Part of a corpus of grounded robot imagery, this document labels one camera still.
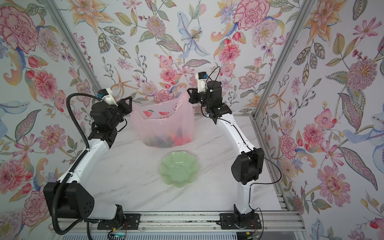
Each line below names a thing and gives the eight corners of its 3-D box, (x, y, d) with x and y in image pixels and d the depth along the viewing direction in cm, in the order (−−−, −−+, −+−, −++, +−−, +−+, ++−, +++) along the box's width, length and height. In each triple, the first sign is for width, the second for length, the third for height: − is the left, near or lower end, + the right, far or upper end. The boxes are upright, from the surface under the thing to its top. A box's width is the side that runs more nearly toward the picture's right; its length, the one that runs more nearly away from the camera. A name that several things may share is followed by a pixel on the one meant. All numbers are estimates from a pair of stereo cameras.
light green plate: (159, 189, 86) (158, 185, 81) (164, 155, 100) (163, 151, 95) (198, 189, 86) (198, 185, 82) (197, 155, 100) (197, 151, 95)
